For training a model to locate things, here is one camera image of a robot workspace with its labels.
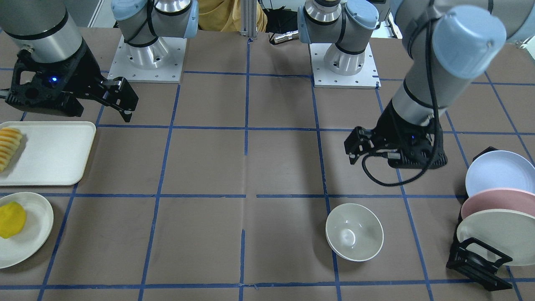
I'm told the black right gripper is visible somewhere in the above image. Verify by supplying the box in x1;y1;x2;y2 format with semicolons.
5;40;139;122

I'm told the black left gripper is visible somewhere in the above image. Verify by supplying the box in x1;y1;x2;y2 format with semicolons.
344;102;448;169

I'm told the white ceramic bowl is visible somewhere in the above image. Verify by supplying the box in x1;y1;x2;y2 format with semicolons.
325;203;384;262

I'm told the yellow lemon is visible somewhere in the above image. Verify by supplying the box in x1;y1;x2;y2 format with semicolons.
0;202;27;239

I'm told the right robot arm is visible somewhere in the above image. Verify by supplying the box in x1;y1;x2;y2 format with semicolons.
1;0;199;122

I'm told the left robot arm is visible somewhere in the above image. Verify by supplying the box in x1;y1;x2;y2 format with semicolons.
344;0;534;169

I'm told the rectangular cream tray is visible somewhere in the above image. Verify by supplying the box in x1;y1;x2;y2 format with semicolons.
0;121;96;186

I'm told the sliced yellow fruit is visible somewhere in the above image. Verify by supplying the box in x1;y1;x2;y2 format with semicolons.
0;127;23;172

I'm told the person in yellow shirt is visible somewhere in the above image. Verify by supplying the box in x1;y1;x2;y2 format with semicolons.
198;0;242;32

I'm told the blue plate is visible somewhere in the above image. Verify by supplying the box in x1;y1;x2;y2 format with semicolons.
465;150;535;196

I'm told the pink plate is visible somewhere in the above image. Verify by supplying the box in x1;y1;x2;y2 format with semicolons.
461;187;535;219

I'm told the round cream plate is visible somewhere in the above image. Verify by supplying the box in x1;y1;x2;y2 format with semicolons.
0;192;54;269

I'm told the black dish rack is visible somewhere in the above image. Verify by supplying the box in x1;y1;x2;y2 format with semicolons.
446;146;514;291

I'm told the cream plate in rack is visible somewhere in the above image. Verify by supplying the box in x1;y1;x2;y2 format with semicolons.
456;209;535;265

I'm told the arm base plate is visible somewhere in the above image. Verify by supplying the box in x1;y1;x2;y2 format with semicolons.
309;43;382;89
107;37;188;84

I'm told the aluminium frame post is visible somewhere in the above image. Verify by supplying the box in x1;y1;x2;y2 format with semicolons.
239;0;258;39

